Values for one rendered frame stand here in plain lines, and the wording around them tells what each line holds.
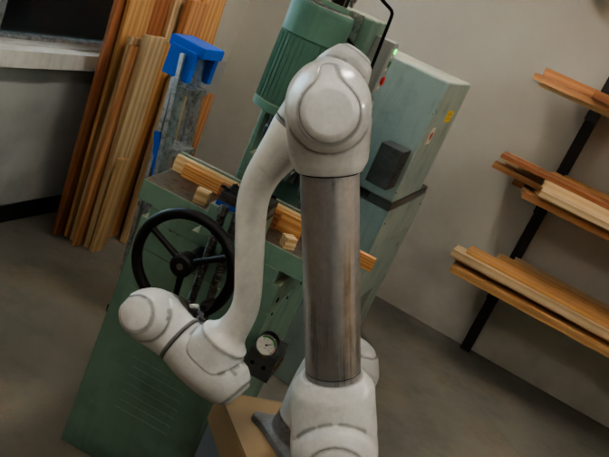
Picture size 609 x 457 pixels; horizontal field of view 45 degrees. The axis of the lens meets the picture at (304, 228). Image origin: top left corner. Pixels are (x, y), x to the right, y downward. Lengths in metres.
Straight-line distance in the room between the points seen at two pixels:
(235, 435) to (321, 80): 0.80
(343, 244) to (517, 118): 3.05
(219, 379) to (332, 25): 0.98
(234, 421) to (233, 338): 0.25
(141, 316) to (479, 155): 3.06
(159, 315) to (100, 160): 2.13
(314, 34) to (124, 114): 1.66
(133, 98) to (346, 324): 2.35
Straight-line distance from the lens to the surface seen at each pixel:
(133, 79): 3.45
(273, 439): 1.62
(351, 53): 1.34
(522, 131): 4.22
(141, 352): 2.25
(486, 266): 3.84
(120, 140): 3.52
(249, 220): 1.40
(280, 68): 2.01
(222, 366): 1.45
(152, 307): 1.44
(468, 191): 4.28
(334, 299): 1.26
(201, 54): 2.89
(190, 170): 2.20
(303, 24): 1.98
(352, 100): 1.12
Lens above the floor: 1.59
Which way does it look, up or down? 18 degrees down
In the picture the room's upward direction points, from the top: 24 degrees clockwise
